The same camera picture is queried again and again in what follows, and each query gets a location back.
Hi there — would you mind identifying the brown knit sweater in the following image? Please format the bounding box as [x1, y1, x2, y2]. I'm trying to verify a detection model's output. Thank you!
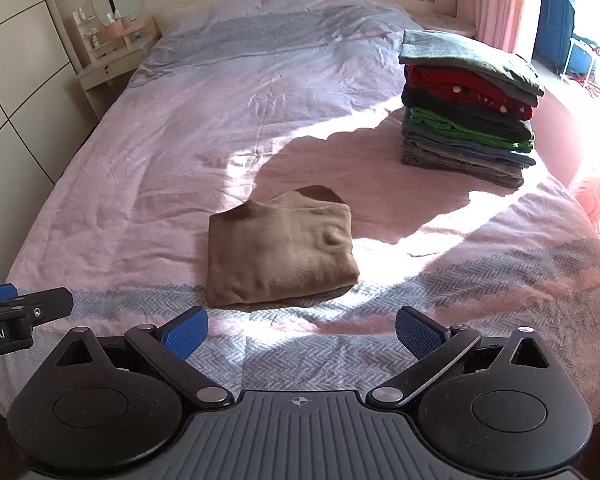
[207, 185, 360, 308]

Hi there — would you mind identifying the khaki folded garment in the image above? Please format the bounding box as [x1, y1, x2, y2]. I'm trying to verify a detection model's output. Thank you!
[402, 141, 524, 190]

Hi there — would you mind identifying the blue-grey folded garment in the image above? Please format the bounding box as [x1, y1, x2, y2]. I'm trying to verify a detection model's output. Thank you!
[402, 115, 536, 168]

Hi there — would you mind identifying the green folded garment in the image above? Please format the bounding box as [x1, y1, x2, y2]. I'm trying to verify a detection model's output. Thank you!
[405, 107, 534, 153]

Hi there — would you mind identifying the black folded garment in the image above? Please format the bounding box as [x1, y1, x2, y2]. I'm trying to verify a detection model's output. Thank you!
[402, 87, 534, 142]

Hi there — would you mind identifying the cream bedside table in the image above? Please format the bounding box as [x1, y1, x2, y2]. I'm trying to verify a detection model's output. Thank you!
[76, 14, 159, 119]

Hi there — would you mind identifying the red patterned folded garment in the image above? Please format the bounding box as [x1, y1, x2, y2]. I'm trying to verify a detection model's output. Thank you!
[404, 65, 534, 120]

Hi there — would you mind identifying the grey top folded garment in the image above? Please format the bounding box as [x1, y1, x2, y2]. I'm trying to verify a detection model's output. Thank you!
[399, 29, 544, 105]

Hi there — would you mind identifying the pink cup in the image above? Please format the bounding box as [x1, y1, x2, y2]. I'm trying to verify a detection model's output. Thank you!
[105, 14, 132, 39]

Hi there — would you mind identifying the blue suitcase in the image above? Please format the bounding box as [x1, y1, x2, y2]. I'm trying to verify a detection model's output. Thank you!
[533, 0, 593, 76]

